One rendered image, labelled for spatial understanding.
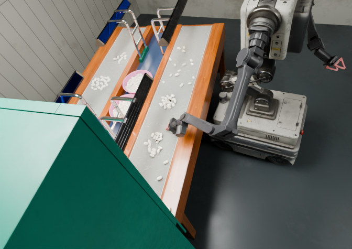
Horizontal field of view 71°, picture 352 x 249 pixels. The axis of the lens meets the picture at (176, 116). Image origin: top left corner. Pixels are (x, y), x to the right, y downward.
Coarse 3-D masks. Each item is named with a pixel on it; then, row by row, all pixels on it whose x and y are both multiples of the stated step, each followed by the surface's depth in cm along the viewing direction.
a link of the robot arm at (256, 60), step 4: (252, 48) 117; (256, 48) 115; (252, 52) 115; (256, 52) 115; (260, 52) 116; (252, 56) 115; (256, 56) 116; (260, 56) 117; (252, 60) 116; (256, 60) 116; (248, 64) 117; (252, 64) 117; (256, 64) 117; (252, 68) 119
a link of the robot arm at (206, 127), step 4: (184, 112) 155; (188, 116) 148; (192, 116) 145; (184, 120) 151; (188, 120) 147; (192, 120) 143; (196, 120) 139; (200, 120) 135; (192, 124) 142; (196, 124) 137; (200, 124) 133; (204, 124) 129; (208, 124) 120; (212, 124) 122; (200, 128) 132; (204, 128) 122; (208, 128) 118; (212, 128) 116; (208, 132) 117; (212, 132) 116
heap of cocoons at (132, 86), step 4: (136, 76) 217; (140, 76) 218; (132, 80) 216; (136, 80) 213; (140, 80) 212; (128, 84) 213; (132, 84) 213; (136, 84) 210; (128, 88) 211; (132, 88) 209; (136, 88) 210
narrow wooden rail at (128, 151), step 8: (176, 32) 239; (176, 40) 235; (168, 48) 227; (168, 56) 220; (160, 64) 215; (160, 72) 209; (152, 88) 200; (152, 96) 195; (144, 104) 191; (144, 112) 187; (144, 120) 185; (136, 128) 179; (136, 136) 175; (128, 144) 172; (128, 152) 168
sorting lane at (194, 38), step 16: (192, 32) 238; (208, 32) 232; (176, 48) 228; (192, 48) 223; (176, 64) 215; (160, 80) 207; (176, 80) 203; (192, 80) 199; (160, 96) 196; (176, 96) 192; (160, 112) 186; (176, 112) 183; (144, 128) 180; (160, 128) 177; (160, 144) 169; (176, 144) 166; (144, 160) 164; (160, 160) 162; (144, 176) 158; (160, 192) 149
